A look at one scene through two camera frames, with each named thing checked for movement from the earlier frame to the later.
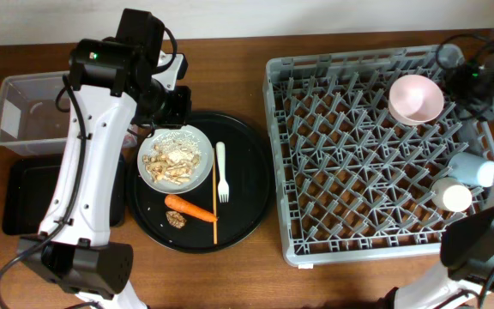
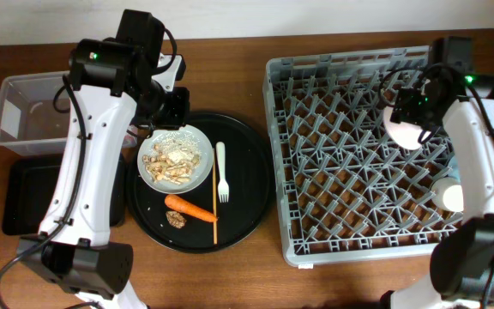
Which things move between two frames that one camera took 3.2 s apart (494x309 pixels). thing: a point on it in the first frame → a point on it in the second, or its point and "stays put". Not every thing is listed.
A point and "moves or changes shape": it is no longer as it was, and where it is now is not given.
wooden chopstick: x=214 y=197 stays put
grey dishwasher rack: x=354 y=183 stays put
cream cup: x=451 y=194 stays put
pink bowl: x=415 y=99 moves or changes shape
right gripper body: x=460 y=83 → x=410 y=109
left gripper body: x=166 y=109 stays put
